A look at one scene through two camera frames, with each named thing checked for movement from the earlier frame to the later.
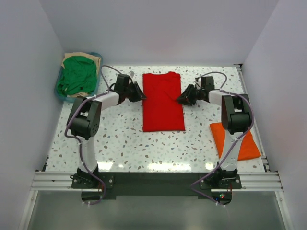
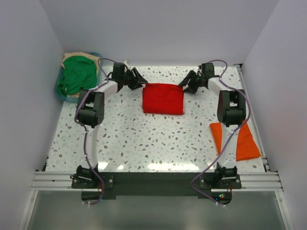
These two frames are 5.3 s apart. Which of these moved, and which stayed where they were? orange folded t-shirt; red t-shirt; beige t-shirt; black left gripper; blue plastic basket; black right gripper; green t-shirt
Moved: red t-shirt; black left gripper; black right gripper
Stayed: blue plastic basket; orange folded t-shirt; green t-shirt; beige t-shirt
